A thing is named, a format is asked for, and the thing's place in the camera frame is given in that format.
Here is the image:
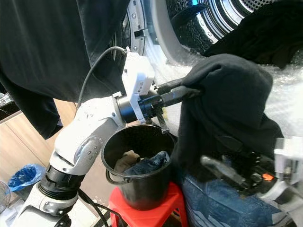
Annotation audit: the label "black hanging shirt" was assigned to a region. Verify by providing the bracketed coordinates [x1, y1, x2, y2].
[0, 0, 127, 140]

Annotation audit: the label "beige cloth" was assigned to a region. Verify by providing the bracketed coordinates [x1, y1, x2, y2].
[113, 150, 141, 174]

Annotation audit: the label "white floor fan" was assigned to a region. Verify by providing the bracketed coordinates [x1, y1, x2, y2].
[0, 180, 11, 211]

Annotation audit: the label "clear bubble wrap sheet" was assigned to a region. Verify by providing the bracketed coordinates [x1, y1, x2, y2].
[152, 49, 303, 139]

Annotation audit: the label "black plastic bucket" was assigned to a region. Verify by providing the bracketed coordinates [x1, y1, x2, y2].
[100, 124, 177, 211]

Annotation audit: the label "black garment in drum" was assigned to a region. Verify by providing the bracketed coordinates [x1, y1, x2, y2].
[201, 4, 303, 70]

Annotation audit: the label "small blue denim garment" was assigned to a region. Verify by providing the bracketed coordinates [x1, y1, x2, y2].
[125, 151, 170, 177]

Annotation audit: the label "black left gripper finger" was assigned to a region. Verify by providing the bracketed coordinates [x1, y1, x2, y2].
[163, 86, 201, 107]
[155, 78, 188, 95]

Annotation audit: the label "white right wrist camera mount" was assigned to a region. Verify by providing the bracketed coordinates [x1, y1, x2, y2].
[259, 136, 303, 205]

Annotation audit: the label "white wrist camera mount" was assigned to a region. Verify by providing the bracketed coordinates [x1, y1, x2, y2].
[259, 136, 303, 205]
[121, 52, 156, 125]

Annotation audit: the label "bin with blue bag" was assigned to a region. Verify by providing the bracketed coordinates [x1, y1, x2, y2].
[7, 163, 48, 192]

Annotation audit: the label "large blue jeans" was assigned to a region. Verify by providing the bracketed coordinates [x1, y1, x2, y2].
[175, 169, 295, 227]

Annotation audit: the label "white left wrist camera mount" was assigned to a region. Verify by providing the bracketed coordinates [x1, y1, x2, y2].
[121, 52, 156, 125]

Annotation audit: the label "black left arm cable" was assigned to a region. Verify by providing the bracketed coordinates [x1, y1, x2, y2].
[77, 46, 129, 108]

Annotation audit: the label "red plastic stool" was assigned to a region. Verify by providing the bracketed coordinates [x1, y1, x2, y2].
[107, 182, 182, 227]

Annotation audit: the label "black garment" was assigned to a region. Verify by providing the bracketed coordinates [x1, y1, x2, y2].
[171, 53, 285, 184]
[201, 4, 303, 70]

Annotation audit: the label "light wooden cabinet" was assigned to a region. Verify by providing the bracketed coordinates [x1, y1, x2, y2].
[0, 97, 82, 183]

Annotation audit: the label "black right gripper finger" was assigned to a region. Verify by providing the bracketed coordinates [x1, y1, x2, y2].
[200, 155, 250, 190]

